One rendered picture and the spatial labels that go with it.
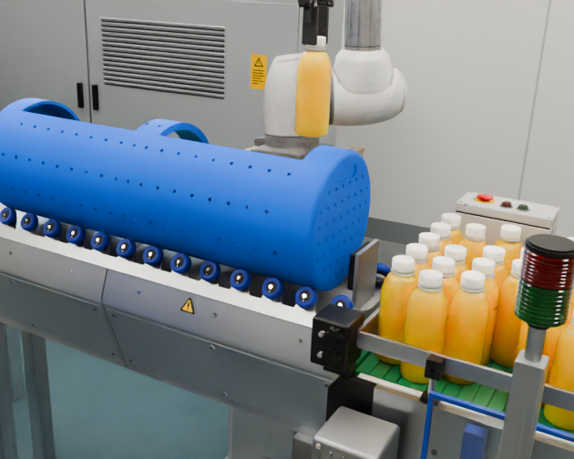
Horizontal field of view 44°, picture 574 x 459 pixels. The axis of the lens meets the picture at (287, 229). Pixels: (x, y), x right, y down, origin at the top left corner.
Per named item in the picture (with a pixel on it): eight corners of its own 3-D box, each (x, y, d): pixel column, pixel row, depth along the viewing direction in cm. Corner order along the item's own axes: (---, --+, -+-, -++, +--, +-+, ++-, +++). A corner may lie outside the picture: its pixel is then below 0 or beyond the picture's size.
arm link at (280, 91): (263, 128, 211) (261, 52, 204) (324, 127, 211) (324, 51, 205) (264, 137, 195) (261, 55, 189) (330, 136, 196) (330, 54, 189)
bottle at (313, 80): (293, 137, 142) (296, 45, 136) (295, 129, 148) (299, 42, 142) (328, 138, 141) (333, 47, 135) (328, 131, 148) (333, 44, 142)
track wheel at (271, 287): (268, 276, 143) (264, 273, 142) (288, 281, 141) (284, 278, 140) (261, 297, 142) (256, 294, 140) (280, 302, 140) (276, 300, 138)
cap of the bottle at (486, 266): (466, 270, 124) (468, 260, 124) (478, 264, 127) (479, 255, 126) (486, 277, 122) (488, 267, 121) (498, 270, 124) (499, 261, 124)
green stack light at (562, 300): (519, 300, 93) (525, 266, 92) (570, 312, 90) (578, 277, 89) (507, 319, 88) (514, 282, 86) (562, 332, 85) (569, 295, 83)
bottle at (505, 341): (535, 362, 130) (551, 273, 124) (511, 372, 126) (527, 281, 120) (505, 346, 135) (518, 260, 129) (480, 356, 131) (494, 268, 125)
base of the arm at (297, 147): (275, 143, 219) (274, 125, 218) (336, 149, 207) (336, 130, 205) (237, 152, 205) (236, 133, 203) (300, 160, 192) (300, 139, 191)
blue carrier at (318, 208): (72, 196, 196) (66, 92, 187) (365, 267, 157) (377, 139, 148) (-16, 222, 172) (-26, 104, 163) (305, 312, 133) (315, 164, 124)
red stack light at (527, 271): (525, 265, 92) (529, 237, 90) (578, 276, 89) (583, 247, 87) (514, 282, 86) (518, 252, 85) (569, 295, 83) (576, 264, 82)
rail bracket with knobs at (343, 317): (330, 348, 132) (333, 298, 129) (366, 359, 129) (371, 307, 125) (305, 372, 124) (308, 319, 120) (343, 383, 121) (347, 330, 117)
